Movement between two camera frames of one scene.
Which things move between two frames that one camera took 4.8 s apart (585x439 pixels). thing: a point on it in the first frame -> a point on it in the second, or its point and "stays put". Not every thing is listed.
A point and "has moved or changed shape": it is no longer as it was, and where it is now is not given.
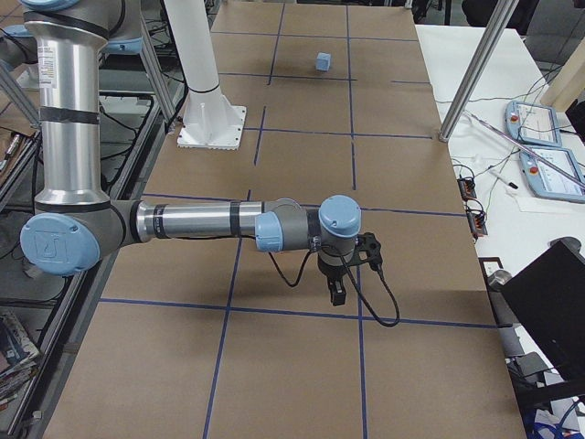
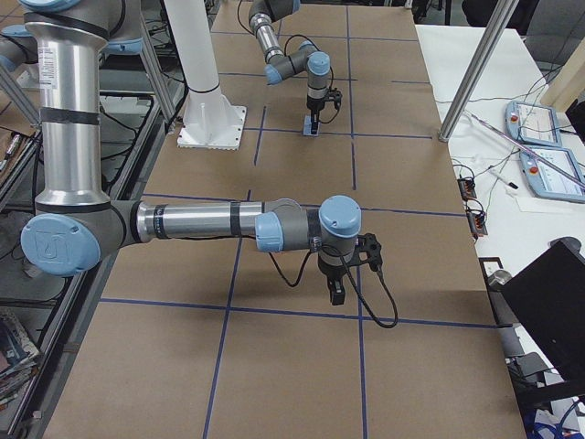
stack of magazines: (19, 359) stays put
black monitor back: (549, 298) stays put
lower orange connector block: (477, 224) stays put
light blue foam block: (323, 61) has moved or changed shape
